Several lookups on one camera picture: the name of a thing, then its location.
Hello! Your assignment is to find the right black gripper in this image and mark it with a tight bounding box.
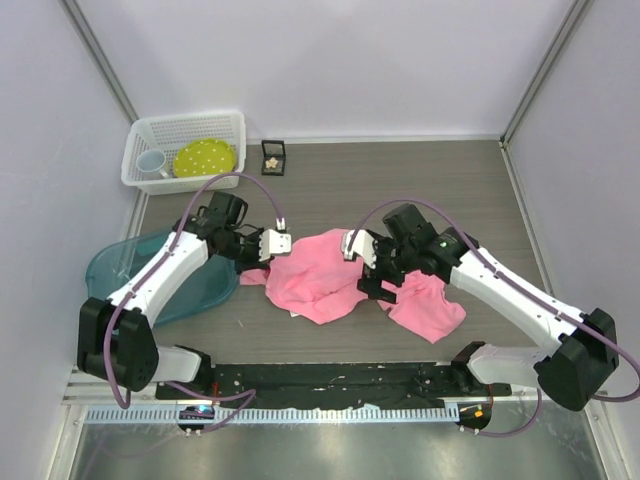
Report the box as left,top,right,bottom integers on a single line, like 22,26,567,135
357,232,417,304

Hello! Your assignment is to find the pink t-shirt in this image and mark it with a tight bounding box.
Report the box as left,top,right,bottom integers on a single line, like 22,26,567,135
240,229,466,343

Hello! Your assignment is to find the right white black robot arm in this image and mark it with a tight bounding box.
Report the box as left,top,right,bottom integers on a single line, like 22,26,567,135
341,203,619,411

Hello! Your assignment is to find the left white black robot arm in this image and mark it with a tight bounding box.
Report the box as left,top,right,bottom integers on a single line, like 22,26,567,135
76,193,290,399

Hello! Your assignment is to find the cream flower brooch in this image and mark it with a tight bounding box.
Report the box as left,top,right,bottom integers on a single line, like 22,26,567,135
265,157,279,170

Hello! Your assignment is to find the black brooch box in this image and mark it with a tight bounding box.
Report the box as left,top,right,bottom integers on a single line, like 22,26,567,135
261,140,286,176

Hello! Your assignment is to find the teal transparent plastic bin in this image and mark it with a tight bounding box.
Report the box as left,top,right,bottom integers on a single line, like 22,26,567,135
85,229,239,327

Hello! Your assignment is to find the yellow-green dotted plate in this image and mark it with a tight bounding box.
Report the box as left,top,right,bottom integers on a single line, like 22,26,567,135
172,138,237,178

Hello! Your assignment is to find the light blue mug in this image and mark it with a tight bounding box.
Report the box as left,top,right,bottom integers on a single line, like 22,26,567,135
135,149,171,180

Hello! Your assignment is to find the white plastic basket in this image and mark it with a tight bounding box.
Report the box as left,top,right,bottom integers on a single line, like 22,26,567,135
121,110,246,195

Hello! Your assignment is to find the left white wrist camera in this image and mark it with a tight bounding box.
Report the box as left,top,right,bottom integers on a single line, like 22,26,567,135
259,229,292,262

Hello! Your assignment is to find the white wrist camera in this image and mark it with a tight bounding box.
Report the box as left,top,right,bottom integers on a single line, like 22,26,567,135
340,230,377,268
259,229,292,262

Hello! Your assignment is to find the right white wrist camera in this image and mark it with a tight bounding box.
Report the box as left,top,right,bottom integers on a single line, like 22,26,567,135
340,230,377,268

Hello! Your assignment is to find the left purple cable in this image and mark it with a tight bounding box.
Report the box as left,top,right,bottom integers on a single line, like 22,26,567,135
108,171,289,434

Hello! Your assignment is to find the purple cable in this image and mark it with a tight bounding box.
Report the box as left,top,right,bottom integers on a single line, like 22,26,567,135
347,196,640,441
108,171,289,434

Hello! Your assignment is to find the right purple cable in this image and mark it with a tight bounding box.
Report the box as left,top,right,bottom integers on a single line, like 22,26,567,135
347,196,640,441

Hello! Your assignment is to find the white slotted cable duct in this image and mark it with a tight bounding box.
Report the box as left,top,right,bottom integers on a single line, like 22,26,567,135
84,403,459,425

